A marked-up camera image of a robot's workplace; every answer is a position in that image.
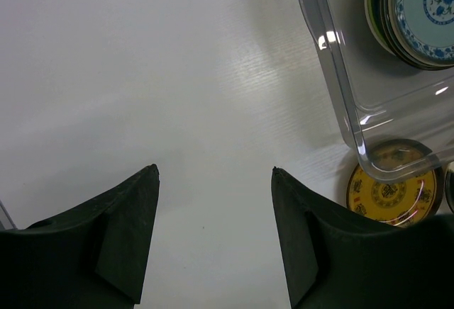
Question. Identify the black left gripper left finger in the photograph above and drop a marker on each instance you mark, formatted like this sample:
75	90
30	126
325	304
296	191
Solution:
94	255

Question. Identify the clear plastic bin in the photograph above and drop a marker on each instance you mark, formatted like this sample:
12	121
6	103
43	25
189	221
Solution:
397	119

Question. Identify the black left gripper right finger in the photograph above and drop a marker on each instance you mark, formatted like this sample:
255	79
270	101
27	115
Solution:
335	258

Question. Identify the cream plate black brush mark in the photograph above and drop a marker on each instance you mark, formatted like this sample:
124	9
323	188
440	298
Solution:
449	186

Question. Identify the yellow patterned plate dark rim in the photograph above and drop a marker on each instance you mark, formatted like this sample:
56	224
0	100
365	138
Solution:
397	39

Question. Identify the blue white floral plate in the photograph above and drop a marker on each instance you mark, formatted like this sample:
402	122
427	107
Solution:
422	11

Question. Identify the cream plate red black characters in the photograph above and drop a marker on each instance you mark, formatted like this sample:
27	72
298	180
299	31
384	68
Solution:
380	23

